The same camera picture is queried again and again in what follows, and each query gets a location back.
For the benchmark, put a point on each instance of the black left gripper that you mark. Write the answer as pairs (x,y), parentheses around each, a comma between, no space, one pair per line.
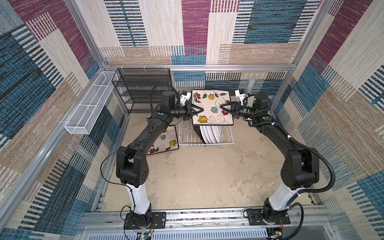
(188,108)

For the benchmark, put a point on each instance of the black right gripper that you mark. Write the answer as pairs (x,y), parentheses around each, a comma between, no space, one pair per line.
(235,108)

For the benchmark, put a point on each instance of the floral square plate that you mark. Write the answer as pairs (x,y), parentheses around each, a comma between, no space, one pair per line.
(167,141)
(211,100)

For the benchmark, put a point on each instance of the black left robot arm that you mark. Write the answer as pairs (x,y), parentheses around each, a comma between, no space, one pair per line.
(131,162)

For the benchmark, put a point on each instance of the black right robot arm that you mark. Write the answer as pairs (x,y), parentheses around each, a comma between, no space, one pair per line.
(300,169)

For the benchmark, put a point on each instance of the black mesh shelf rack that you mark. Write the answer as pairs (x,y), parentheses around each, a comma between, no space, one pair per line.
(135,87)

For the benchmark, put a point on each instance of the white round plate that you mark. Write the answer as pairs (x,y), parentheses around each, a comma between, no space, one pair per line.
(211,134)
(206,134)
(218,134)

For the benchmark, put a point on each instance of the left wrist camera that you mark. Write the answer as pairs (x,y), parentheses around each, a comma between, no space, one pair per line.
(184,97)

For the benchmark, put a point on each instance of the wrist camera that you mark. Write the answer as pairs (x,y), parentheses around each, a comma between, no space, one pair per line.
(243,96)
(184,97)

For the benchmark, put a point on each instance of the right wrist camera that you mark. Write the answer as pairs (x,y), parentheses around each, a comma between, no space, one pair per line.
(243,96)

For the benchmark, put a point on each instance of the white wire dish rack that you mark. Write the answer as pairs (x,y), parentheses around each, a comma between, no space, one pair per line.
(193,135)

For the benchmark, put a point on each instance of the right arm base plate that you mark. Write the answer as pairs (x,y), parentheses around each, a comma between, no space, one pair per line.
(261,217)

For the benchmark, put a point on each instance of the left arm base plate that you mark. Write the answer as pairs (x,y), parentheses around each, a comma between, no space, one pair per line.
(156,220)

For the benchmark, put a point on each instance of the white wire wall basket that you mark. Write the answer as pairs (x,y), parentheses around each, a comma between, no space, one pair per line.
(89,109)

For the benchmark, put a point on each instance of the aluminium front rail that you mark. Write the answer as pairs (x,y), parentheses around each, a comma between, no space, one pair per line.
(188,224)

